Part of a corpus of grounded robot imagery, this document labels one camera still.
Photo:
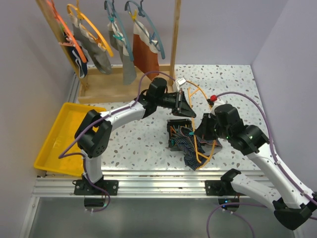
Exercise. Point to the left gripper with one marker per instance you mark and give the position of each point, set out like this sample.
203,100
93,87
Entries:
181,105

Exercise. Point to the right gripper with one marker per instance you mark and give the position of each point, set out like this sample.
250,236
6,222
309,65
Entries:
202,131

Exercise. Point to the navy striped underwear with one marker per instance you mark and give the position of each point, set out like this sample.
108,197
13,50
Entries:
197,151

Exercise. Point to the rust orange underwear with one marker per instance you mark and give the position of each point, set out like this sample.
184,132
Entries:
144,51

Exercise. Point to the blue-grey hanger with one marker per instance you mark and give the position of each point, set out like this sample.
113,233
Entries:
152,37

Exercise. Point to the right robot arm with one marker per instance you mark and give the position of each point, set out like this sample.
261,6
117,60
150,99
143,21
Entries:
291,201

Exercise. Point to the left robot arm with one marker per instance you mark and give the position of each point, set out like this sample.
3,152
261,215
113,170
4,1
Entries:
94,132

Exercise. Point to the wooden hanger rack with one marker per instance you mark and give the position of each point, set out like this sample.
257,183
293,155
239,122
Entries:
101,88

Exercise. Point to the grey underwear on teal hanger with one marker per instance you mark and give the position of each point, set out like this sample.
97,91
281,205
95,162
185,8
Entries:
118,42

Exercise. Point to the navy underwear on orange hanger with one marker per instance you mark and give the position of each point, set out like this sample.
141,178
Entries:
81,66

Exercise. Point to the grey underwear on yellow hanger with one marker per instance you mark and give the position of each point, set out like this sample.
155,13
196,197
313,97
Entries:
95,51

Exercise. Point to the teal hanger with grey underwear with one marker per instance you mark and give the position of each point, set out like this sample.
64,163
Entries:
115,19

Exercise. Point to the orange hanger on rack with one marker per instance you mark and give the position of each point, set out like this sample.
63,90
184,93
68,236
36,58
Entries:
70,39

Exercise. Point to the yellow hanger on rack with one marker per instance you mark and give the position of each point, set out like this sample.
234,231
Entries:
97,36

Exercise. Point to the black clip box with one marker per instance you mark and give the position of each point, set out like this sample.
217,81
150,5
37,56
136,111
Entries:
173,125

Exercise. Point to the yellow plastic tray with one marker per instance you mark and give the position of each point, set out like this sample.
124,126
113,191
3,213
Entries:
60,137

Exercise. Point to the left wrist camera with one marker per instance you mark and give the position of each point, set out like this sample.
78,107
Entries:
178,83

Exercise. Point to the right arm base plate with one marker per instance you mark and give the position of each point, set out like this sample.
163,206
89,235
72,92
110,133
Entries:
219,188

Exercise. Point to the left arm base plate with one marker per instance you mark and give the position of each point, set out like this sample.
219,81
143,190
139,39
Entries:
82,187

